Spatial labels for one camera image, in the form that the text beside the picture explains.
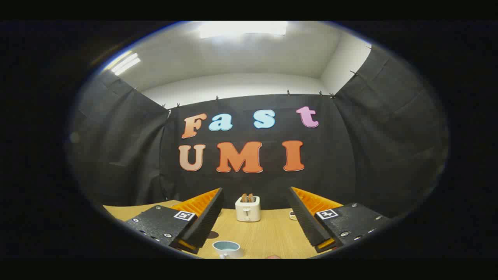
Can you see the black backdrop cloth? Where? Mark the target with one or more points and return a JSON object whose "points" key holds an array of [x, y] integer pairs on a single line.
{"points": [[342, 155]]}

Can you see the white divided condiment tray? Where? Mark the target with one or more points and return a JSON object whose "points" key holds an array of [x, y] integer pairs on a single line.
{"points": [[292, 215]]}

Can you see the dark round coaster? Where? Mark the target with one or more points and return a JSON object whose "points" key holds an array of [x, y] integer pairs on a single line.
{"points": [[213, 234]]}

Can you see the white toaster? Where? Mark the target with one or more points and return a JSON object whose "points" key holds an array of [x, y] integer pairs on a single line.
{"points": [[248, 212]]}

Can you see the wooden table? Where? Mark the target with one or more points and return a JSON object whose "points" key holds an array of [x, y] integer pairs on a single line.
{"points": [[268, 237]]}

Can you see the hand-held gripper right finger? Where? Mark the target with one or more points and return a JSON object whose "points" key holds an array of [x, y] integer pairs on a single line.
{"points": [[305, 219]]}

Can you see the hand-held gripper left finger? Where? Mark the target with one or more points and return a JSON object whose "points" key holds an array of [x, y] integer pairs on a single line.
{"points": [[208, 219]]}

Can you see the white cup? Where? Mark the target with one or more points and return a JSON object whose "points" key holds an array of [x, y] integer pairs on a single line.
{"points": [[233, 252]]}

